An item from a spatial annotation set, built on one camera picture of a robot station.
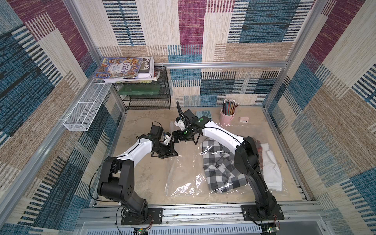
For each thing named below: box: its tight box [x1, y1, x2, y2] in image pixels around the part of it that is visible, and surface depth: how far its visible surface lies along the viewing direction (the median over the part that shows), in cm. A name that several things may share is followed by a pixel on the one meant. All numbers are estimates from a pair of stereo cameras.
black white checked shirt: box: [200, 139, 248, 191], surface depth 87 cm
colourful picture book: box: [93, 56, 144, 79], surface depth 83 cm
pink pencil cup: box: [219, 107, 236, 127], surface depth 107 cm
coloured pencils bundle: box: [222, 98, 240, 116], surface depth 104 cm
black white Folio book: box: [133, 56, 155, 81], surface depth 83 cm
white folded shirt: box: [260, 142, 283, 192], surface depth 87 cm
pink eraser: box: [238, 116, 250, 123], surface depth 113 cm
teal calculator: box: [195, 110, 212, 119], surface depth 117 cm
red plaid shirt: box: [253, 138, 264, 172], surface depth 93 cm
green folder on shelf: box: [117, 84, 161, 95], surface depth 96 cm
